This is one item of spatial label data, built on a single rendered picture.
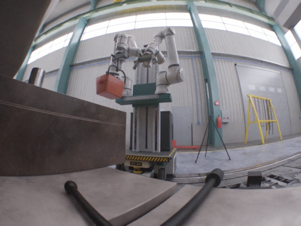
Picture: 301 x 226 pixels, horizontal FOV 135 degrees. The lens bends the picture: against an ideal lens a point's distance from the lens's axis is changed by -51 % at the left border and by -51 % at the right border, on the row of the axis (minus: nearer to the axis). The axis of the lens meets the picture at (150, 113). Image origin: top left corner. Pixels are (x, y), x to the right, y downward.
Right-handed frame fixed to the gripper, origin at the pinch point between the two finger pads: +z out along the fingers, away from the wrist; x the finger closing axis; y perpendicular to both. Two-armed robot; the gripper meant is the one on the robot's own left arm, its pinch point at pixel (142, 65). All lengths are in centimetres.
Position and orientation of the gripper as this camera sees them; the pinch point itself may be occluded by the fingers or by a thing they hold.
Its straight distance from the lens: 98.4
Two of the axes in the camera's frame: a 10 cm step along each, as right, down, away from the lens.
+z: -2.7, 8.3, -4.8
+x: 9.0, 0.5, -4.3
